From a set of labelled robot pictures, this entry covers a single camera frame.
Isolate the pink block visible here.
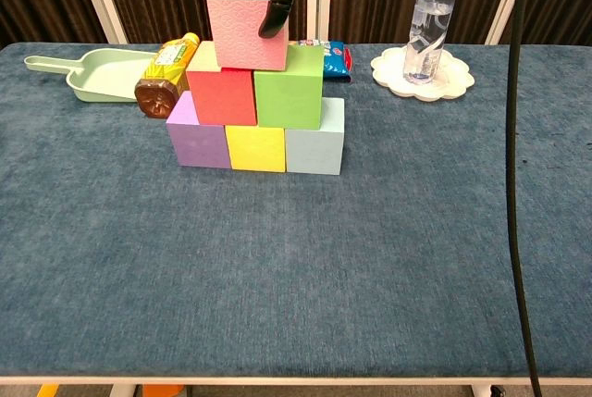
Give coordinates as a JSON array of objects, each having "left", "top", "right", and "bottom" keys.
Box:
[{"left": 205, "top": 0, "right": 290, "bottom": 72}]

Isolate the green cube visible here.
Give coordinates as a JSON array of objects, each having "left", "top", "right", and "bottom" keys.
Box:
[{"left": 253, "top": 43, "right": 326, "bottom": 131}]

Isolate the red block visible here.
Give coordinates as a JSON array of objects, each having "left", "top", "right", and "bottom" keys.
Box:
[{"left": 185, "top": 40, "right": 258, "bottom": 127}]

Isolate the yellow cube block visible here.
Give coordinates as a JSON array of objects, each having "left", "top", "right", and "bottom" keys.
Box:
[{"left": 225, "top": 123, "right": 288, "bottom": 173}]

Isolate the white cube block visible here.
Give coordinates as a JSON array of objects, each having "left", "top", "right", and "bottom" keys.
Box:
[{"left": 284, "top": 96, "right": 346, "bottom": 177}]

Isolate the purple cube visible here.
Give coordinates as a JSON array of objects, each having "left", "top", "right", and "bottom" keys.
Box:
[{"left": 166, "top": 90, "right": 233, "bottom": 170}]

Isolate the blue and red snack bag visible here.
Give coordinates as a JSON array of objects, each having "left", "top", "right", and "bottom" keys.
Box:
[{"left": 289, "top": 38, "right": 353, "bottom": 84}]

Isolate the white flower-shaped plate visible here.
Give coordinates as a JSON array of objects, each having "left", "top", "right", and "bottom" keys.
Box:
[{"left": 369, "top": 43, "right": 476, "bottom": 103}]

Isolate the tea bottle with yellow label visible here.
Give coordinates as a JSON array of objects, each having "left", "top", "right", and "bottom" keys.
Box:
[{"left": 134, "top": 31, "right": 204, "bottom": 119}]

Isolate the clear plastic water bottle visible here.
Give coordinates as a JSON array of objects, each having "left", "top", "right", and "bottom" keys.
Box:
[{"left": 402, "top": 0, "right": 460, "bottom": 86}]

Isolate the mint green plastic dustpan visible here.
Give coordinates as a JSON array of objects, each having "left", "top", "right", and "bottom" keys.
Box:
[{"left": 23, "top": 48, "right": 161, "bottom": 104}]

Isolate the blue fabric table cloth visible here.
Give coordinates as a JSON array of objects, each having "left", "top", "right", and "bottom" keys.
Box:
[{"left": 0, "top": 42, "right": 592, "bottom": 378}]

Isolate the orange plastic object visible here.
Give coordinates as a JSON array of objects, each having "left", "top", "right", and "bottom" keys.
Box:
[{"left": 142, "top": 384, "right": 182, "bottom": 397}]

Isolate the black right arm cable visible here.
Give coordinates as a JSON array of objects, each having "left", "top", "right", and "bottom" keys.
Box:
[{"left": 505, "top": 0, "right": 543, "bottom": 397}]

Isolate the white table frame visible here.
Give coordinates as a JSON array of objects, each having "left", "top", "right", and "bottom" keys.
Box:
[{"left": 0, "top": 374, "right": 592, "bottom": 397}]

